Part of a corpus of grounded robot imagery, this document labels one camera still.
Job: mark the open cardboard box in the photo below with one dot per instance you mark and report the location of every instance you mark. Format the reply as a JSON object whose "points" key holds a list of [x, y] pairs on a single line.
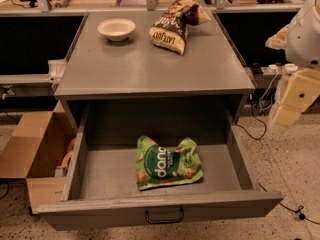
{"points": [[36, 152]]}

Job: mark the white bowl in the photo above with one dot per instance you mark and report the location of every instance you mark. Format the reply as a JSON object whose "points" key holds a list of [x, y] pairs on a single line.
{"points": [[116, 29]]}

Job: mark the black drawer handle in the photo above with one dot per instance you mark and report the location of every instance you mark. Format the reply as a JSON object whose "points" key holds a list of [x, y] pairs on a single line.
{"points": [[156, 217]]}

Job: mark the green rice chip bag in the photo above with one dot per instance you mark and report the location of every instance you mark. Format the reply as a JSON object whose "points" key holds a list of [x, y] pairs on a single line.
{"points": [[158, 166]]}

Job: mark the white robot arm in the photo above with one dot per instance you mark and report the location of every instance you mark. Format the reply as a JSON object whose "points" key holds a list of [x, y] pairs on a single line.
{"points": [[300, 40]]}

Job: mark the white power strip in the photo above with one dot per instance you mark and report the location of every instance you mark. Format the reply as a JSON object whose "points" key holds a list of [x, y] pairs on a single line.
{"points": [[288, 68]]}

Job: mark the grey cabinet counter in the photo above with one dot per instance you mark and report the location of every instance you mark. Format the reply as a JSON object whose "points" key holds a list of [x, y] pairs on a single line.
{"points": [[101, 69]]}

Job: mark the open grey top drawer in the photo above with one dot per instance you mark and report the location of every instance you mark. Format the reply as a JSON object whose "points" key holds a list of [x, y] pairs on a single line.
{"points": [[101, 188]]}

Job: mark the brown Late July chip bag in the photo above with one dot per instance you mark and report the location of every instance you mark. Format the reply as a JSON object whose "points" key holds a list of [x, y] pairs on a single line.
{"points": [[170, 31]]}

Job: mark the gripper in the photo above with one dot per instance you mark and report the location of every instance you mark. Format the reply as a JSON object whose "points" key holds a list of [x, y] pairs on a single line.
{"points": [[304, 39]]}

